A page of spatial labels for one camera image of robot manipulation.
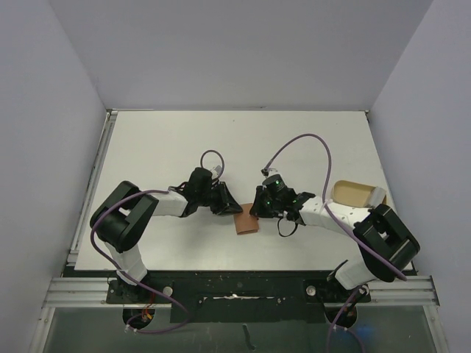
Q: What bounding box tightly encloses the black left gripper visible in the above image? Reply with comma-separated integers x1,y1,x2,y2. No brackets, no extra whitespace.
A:
197,181,241,215

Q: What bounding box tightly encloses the brown leather card holder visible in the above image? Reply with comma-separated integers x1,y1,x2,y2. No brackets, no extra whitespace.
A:
233,203,260,235

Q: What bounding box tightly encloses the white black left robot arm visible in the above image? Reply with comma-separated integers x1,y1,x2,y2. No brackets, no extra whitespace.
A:
90,167,243,302

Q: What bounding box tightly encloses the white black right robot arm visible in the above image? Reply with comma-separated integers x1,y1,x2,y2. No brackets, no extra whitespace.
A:
249,174,420,301

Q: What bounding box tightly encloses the grey credit card stack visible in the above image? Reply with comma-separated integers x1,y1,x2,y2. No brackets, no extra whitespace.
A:
366,187,386,207

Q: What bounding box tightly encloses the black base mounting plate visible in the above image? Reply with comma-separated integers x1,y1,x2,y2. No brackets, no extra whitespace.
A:
106,271,352,324

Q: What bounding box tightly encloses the beige oval tray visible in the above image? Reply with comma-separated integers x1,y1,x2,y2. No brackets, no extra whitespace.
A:
331,180,387,208

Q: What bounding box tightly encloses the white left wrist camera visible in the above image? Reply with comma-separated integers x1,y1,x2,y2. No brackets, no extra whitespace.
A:
210,165,224,179

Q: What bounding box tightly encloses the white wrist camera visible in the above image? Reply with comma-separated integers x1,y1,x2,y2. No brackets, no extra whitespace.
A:
261,166,278,177
210,165,224,179

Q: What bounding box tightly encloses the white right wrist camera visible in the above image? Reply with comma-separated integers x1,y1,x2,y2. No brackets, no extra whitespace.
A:
261,166,278,177

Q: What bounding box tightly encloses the aluminium left side rail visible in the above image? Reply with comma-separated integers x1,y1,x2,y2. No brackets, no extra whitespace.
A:
79,109,117,229

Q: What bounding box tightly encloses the aluminium rail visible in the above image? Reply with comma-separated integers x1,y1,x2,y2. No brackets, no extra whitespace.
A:
43,276,440,308
79,109,117,229

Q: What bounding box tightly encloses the aluminium front rail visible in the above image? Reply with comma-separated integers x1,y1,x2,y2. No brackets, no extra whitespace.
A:
43,276,440,308

